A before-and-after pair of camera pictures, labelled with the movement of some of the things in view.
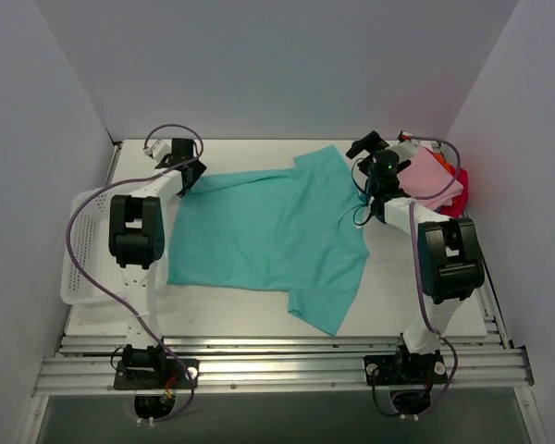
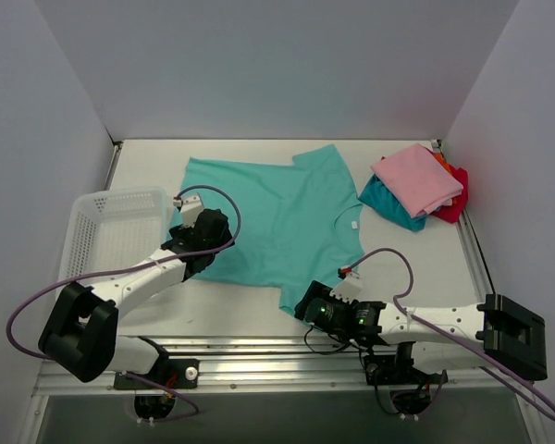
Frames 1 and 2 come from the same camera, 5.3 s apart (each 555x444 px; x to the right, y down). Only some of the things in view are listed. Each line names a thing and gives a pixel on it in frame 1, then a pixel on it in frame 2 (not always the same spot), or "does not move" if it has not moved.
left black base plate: x=173 y=376 does not move
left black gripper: x=191 y=171 → x=215 y=227
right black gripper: x=365 y=145 → x=302 y=302
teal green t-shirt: x=298 y=228 does not move
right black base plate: x=407 y=369 does not move
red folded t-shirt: x=460 y=202 does not move
